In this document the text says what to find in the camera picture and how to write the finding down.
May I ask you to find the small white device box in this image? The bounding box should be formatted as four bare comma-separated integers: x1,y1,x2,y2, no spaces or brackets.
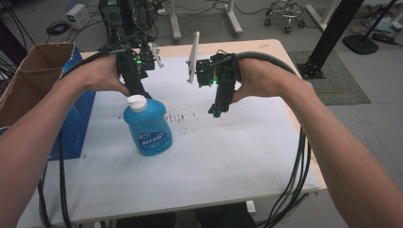
65,3,92,30

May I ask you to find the white desk leg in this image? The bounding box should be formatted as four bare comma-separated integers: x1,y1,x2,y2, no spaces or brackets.
168,0,182,41
304,0,342,32
223,0,244,36

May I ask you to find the coiled black cable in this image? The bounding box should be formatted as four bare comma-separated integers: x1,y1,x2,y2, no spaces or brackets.
46,20,70,36

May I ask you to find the black power strip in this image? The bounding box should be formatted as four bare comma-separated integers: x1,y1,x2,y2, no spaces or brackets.
371,32,397,46

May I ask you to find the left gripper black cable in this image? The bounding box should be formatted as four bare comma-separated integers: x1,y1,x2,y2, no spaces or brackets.
37,34,142,228

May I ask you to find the person's left hand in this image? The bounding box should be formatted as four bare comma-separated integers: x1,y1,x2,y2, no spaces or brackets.
74,55,131,97

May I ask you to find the blue bottle with white cap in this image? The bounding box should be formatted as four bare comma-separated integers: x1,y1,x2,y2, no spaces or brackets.
123,94,174,157

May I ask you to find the black aluminium post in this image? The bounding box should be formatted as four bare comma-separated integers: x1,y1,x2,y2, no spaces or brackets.
297,0,366,80

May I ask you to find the black round stand base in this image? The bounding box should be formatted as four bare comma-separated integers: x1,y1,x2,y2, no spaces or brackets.
341,0,398,56

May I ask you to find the grey floor mat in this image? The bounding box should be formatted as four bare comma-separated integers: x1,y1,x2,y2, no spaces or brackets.
287,50,372,106

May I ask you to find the black computer tower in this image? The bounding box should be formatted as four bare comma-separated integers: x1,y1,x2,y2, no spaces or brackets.
98,0,154,49

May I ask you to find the blue cardboard box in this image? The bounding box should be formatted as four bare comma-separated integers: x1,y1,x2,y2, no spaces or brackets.
0,42,97,162

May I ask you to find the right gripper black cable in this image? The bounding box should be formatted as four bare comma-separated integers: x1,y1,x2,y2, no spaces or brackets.
233,50,314,228

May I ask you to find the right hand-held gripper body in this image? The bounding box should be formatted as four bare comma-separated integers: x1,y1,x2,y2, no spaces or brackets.
186,31,241,108

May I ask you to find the chrome stool base with casters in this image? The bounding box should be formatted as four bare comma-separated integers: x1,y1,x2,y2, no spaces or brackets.
263,0,307,35

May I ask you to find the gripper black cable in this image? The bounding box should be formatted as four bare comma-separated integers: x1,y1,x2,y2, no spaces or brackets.
37,34,142,228
233,50,314,228

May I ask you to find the white work table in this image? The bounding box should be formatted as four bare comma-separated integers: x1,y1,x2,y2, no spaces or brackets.
15,38,328,228

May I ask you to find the person's right hand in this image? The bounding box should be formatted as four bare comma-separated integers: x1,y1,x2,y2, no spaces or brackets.
231,57,302,105

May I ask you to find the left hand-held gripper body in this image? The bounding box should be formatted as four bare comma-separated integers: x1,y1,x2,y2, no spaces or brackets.
115,42,164,97

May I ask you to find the white table mat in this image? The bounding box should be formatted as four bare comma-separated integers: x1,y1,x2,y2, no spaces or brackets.
17,54,320,228

